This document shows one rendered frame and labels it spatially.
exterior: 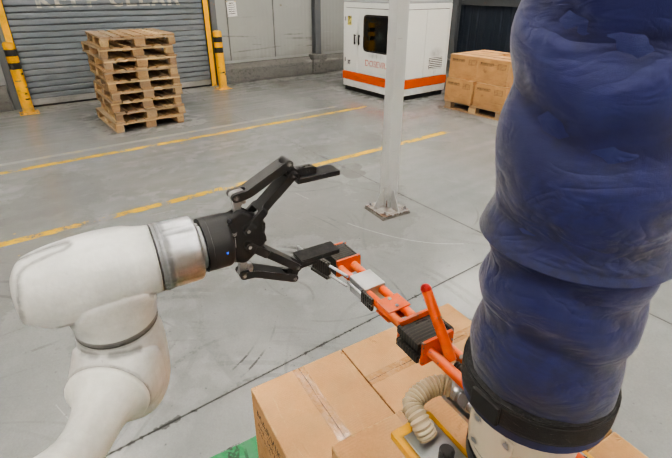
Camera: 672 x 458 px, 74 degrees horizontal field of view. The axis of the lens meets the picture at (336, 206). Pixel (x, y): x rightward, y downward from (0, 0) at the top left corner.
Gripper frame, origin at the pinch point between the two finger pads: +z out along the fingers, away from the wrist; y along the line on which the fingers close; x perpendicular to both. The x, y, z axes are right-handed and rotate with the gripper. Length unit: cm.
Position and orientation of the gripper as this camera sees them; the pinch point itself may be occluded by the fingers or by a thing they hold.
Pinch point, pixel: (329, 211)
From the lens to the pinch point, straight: 70.3
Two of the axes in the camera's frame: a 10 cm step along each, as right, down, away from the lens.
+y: 0.0, 9.0, 4.4
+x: 5.2, 3.8, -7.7
